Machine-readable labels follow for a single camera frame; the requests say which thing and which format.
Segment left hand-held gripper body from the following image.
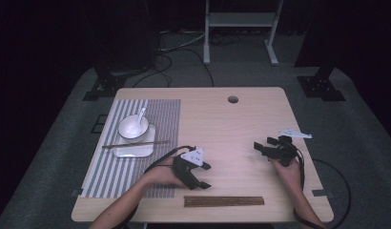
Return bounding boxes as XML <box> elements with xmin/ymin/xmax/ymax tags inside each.
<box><xmin>173</xmin><ymin>146</ymin><xmax>206</xmax><ymax>191</ymax></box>

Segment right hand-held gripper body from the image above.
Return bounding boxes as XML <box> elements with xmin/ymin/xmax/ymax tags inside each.
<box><xmin>261</xmin><ymin>128</ymin><xmax>313</xmax><ymax>168</ymax></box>

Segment row of brown chopsticks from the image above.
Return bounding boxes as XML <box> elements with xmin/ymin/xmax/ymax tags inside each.
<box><xmin>183</xmin><ymin>196</ymin><xmax>265</xmax><ymax>209</ymax></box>

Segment single wooden chopstick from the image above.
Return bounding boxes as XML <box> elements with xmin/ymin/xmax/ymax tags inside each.
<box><xmin>102</xmin><ymin>140</ymin><xmax>172</xmax><ymax>148</ymax></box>

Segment white square plate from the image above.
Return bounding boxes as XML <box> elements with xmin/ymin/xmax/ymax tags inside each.
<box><xmin>113</xmin><ymin>123</ymin><xmax>156</xmax><ymax>158</ymax></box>

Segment person's left hand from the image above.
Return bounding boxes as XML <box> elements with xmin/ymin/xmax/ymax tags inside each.
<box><xmin>142</xmin><ymin>156</ymin><xmax>184</xmax><ymax>189</ymax></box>

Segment person's right hand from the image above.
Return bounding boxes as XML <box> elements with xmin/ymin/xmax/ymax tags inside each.
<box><xmin>271</xmin><ymin>156</ymin><xmax>304</xmax><ymax>192</ymax></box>

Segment grey striped placemat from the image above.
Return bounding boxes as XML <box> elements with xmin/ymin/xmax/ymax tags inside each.
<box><xmin>80</xmin><ymin>98</ymin><xmax>182</xmax><ymax>198</ymax></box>

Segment grey tape piece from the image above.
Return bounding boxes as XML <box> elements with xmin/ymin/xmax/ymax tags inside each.
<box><xmin>311</xmin><ymin>189</ymin><xmax>334</xmax><ymax>198</ymax></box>

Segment white ceramic spoon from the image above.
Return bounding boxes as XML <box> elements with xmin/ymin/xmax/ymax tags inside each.
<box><xmin>134</xmin><ymin>107</ymin><xmax>148</xmax><ymax>135</ymax></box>

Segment white ceramic bowl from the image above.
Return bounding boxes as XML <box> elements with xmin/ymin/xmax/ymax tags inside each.
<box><xmin>117</xmin><ymin>114</ymin><xmax>150</xmax><ymax>145</ymax></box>

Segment black stand base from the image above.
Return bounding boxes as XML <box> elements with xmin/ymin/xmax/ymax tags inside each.
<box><xmin>297</xmin><ymin>65</ymin><xmax>346</xmax><ymax>102</ymax></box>
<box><xmin>82</xmin><ymin>63</ymin><xmax>154</xmax><ymax>102</ymax></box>

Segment black floor socket box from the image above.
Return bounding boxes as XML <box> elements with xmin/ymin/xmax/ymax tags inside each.
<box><xmin>90</xmin><ymin>114</ymin><xmax>110</xmax><ymax>135</ymax></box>

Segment white metal stand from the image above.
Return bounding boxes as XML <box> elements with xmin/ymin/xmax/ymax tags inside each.
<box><xmin>202</xmin><ymin>0</ymin><xmax>284</xmax><ymax>67</ymax></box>

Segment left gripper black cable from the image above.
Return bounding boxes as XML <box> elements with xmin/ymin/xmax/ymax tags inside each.
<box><xmin>113</xmin><ymin>145</ymin><xmax>197</xmax><ymax>229</ymax></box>

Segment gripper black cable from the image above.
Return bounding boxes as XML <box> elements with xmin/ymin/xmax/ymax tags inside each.
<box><xmin>113</xmin><ymin>145</ymin><xmax>197</xmax><ymax>229</ymax></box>
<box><xmin>293</xmin><ymin>147</ymin><xmax>352</xmax><ymax>229</ymax></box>

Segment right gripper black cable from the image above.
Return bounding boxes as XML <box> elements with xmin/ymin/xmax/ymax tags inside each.
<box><xmin>293</xmin><ymin>147</ymin><xmax>352</xmax><ymax>229</ymax></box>

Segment black floor cable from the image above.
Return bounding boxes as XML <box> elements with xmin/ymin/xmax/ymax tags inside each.
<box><xmin>132</xmin><ymin>47</ymin><xmax>216</xmax><ymax>89</ymax></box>

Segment grey floor cables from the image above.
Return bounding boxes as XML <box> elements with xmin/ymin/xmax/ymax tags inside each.
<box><xmin>157</xmin><ymin>29</ymin><xmax>207</xmax><ymax>54</ymax></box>

